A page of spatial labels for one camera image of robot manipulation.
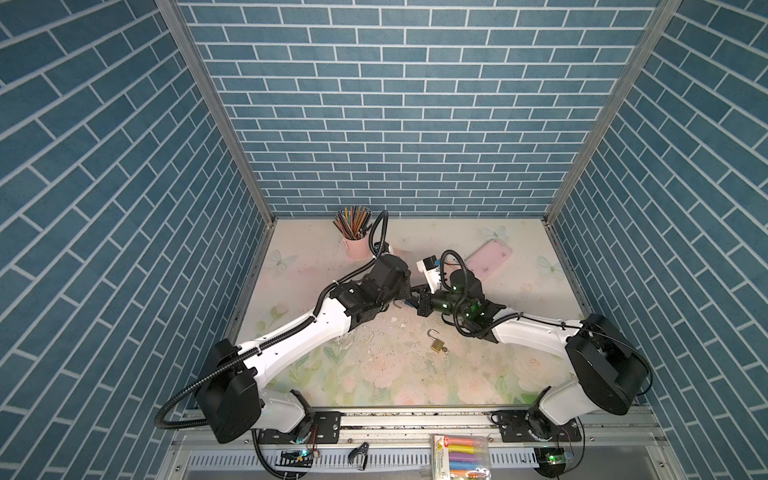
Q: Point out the large brass padlock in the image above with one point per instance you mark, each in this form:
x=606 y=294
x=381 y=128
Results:
x=437 y=345

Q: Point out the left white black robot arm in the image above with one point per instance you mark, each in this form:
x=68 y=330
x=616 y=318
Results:
x=231 y=394

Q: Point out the pink case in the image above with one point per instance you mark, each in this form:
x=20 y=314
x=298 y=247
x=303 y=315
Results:
x=488 y=258

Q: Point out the blue padlock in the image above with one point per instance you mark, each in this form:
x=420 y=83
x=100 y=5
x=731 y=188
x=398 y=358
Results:
x=406 y=303

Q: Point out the coloured pencils bundle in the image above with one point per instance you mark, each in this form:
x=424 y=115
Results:
x=352 y=222

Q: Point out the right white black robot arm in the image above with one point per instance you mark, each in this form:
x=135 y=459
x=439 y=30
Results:
x=608 y=373

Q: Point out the marker pack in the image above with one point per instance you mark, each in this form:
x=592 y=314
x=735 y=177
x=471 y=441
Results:
x=460 y=457

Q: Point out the circuit board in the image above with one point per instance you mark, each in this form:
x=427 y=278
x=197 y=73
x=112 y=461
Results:
x=295 y=458
x=551 y=462

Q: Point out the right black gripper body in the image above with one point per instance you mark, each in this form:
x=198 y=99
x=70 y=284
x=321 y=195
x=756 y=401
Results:
x=442 y=302

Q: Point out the left circuit board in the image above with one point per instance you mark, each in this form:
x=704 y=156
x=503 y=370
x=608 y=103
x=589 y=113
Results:
x=295 y=458

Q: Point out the black metal clip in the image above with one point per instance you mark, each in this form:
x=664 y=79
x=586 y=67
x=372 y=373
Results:
x=358 y=457

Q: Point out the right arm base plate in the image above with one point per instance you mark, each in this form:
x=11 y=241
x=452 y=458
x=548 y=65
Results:
x=521 y=425

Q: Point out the right circuit board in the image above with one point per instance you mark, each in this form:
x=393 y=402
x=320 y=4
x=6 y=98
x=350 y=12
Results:
x=551 y=462

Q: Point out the aluminium front rail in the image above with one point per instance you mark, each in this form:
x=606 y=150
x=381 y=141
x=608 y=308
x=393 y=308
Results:
x=395 y=434

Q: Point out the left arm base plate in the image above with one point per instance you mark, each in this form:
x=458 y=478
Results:
x=320 y=427

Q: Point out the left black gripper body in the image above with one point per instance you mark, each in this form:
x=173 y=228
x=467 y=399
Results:
x=400 y=289

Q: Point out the pink pencil cup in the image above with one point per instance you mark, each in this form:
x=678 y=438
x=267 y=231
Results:
x=357 y=249

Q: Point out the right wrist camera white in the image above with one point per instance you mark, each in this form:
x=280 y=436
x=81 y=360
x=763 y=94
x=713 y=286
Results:
x=430 y=267

